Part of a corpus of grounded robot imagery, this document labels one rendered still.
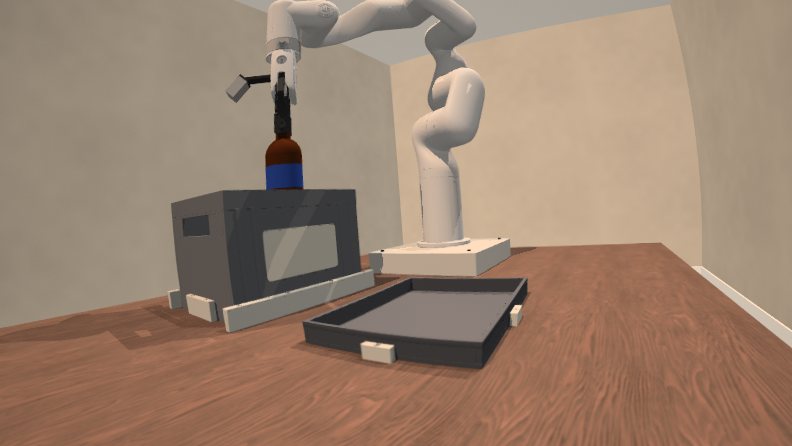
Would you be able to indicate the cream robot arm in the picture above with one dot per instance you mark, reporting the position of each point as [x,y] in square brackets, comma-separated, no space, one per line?
[434,133]

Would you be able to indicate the brown glass bottle with blue label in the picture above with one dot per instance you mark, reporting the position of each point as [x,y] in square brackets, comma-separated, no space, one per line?
[283,161]

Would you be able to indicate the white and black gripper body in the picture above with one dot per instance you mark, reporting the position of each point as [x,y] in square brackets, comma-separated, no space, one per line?
[283,60]

